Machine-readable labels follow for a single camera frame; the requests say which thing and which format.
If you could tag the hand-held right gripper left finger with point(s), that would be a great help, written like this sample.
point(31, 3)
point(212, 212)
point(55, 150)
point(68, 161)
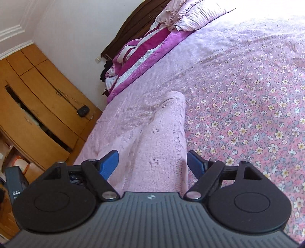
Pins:
point(108, 165)

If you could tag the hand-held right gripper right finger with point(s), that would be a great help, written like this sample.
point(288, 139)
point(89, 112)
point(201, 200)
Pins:
point(195, 165)

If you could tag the pink knitted garment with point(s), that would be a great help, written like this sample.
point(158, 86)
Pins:
point(162, 133)

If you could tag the black clothes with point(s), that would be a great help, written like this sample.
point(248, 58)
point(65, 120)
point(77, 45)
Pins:
point(106, 70)

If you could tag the small black bag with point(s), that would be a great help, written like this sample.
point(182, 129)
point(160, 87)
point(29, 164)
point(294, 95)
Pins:
point(83, 111)

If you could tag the pink floral bed sheet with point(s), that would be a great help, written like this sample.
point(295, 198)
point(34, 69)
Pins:
point(250, 95)

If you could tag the wooden wardrobe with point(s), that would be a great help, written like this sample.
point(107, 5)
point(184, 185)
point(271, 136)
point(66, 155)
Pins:
point(47, 90)

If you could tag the magenta striped blanket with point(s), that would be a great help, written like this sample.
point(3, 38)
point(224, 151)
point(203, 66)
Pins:
point(143, 59)

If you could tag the dark wooden headboard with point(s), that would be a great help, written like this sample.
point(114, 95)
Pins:
point(133, 26)

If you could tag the pink checked pillow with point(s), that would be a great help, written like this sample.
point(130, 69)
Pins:
point(202, 14)

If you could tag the pink checked quilt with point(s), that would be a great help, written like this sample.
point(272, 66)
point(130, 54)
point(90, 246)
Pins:
point(164, 16)

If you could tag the wall socket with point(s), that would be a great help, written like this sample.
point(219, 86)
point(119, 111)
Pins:
point(98, 59)

